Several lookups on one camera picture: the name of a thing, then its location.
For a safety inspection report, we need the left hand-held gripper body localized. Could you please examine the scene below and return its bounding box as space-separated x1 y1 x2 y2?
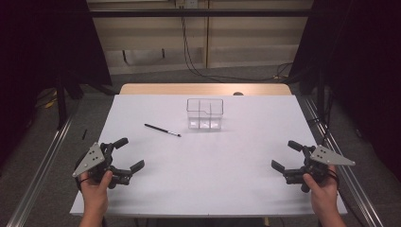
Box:
72 142 133 190

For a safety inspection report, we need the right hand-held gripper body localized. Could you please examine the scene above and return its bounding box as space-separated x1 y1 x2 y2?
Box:
284 144 357 194

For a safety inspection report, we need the black makeup brush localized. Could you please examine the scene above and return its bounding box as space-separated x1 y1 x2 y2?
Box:
144 123 183 138

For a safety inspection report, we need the person's left hand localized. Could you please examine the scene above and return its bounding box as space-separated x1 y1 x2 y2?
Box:
79 170 113 218

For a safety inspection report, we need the person's right hand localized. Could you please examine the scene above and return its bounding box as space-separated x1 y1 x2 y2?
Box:
303 172 341 218

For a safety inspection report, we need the black stand leg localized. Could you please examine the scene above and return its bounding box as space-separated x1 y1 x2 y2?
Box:
316 67 326 127
56 74 69 131

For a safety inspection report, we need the white table board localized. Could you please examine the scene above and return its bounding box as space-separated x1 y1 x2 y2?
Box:
69 94 348 218

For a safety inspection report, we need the clear plastic organizer box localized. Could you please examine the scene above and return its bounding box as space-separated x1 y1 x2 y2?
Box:
185 97 225 131

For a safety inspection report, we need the black curtain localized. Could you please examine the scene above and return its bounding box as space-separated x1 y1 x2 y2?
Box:
288 0 401 183
0 0 113 168

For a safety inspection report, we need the metal floor rail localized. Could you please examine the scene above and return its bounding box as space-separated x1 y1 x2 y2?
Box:
6 114 75 227
301 94 385 227

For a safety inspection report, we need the yellow cable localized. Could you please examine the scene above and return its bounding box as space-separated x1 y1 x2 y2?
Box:
36 89 60 110

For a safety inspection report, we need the black hanging cable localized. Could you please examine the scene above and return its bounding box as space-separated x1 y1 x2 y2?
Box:
180 15 294 83

